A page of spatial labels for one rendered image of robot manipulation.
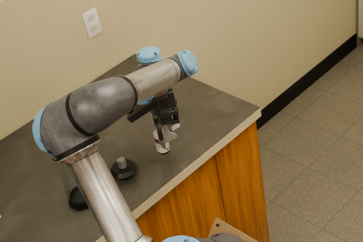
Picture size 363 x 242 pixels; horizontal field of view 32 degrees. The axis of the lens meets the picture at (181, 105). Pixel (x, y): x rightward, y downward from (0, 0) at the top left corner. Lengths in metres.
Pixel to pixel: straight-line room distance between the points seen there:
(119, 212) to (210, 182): 0.82
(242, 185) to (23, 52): 0.98
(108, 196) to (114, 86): 0.26
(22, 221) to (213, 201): 0.70
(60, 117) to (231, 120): 0.93
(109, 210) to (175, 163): 0.65
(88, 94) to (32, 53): 1.04
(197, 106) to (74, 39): 0.57
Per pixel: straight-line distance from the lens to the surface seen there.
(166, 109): 2.05
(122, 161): 2.13
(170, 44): 2.97
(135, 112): 2.06
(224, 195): 2.44
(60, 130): 1.52
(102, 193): 1.55
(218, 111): 2.35
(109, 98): 1.48
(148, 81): 1.62
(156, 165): 2.18
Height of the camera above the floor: 2.36
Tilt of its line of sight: 36 degrees down
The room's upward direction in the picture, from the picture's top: 11 degrees counter-clockwise
